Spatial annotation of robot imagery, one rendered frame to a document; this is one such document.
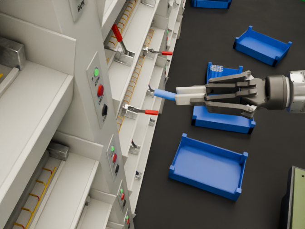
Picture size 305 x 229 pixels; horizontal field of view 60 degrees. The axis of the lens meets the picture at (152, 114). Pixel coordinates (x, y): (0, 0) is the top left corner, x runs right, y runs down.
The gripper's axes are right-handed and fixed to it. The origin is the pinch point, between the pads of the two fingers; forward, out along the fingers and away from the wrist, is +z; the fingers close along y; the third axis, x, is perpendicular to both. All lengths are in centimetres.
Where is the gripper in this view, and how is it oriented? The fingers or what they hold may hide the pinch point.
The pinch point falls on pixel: (190, 95)
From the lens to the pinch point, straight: 63.5
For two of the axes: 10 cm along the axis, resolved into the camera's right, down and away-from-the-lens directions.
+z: -9.5, 0.1, 3.0
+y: -1.9, 7.5, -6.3
